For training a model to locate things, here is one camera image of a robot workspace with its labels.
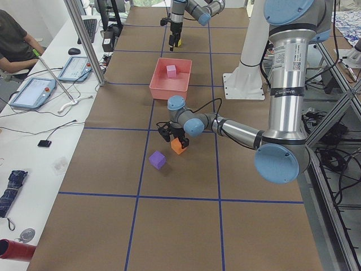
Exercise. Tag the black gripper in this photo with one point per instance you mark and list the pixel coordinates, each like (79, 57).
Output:
(172, 28)
(177, 131)

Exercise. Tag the orange foam block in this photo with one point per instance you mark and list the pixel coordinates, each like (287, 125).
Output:
(177, 147)

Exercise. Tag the pink foam block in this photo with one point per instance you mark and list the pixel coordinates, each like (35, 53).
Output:
(171, 71)

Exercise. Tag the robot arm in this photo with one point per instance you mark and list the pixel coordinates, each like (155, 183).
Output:
(202, 14)
(281, 152)

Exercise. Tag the pink plastic bin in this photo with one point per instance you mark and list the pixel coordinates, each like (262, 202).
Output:
(162, 87)

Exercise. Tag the purple foam block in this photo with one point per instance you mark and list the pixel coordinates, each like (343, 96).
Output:
(157, 160)

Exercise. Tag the black keyboard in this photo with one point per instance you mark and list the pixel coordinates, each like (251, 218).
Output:
(91, 27)

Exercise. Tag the blue teach pendant far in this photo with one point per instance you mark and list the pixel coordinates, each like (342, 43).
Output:
(76, 69)

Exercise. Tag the blue teach pendant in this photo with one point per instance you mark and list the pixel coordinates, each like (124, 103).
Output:
(34, 93)
(76, 69)

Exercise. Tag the black computer mouse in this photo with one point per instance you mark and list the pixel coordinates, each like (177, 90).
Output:
(74, 51)

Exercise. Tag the small black device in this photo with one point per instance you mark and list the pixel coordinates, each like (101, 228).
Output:
(44, 143)

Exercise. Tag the grey diagonal rod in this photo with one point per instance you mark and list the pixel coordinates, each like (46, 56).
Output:
(54, 76)

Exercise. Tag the blue teach pendant near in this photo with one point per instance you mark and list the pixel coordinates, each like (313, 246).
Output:
(34, 93)

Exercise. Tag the seated person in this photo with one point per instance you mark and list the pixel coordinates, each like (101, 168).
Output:
(17, 46)

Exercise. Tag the folded dark blue umbrella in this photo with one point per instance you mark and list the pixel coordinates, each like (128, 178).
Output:
(15, 182)

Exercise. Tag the red cylinder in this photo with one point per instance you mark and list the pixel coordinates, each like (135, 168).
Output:
(12, 250)

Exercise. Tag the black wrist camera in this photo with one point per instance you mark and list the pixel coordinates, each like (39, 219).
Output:
(164, 21)

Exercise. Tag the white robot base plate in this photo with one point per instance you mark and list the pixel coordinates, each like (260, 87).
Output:
(241, 86)

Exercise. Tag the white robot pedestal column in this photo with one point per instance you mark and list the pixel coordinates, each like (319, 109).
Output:
(254, 46)

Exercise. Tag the aluminium frame post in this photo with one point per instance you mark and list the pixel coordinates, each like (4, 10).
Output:
(81, 31)

